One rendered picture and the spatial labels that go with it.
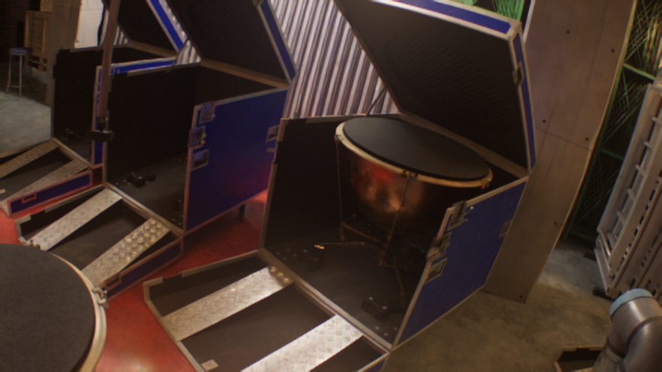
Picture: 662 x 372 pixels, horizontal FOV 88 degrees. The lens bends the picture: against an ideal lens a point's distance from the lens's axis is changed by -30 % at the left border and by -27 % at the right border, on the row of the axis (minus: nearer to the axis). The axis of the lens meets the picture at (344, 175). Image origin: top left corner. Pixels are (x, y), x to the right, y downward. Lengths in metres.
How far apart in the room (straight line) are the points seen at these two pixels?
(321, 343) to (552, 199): 1.73
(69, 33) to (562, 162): 4.83
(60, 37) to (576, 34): 4.98
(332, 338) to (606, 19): 2.45
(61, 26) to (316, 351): 4.39
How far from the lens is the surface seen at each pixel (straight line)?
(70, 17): 5.17
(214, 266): 2.57
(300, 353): 2.17
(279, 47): 2.93
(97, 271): 2.60
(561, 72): 2.88
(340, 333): 2.26
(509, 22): 1.85
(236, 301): 2.39
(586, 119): 2.93
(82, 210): 3.06
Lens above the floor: 1.63
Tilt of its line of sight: 21 degrees down
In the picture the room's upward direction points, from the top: 14 degrees clockwise
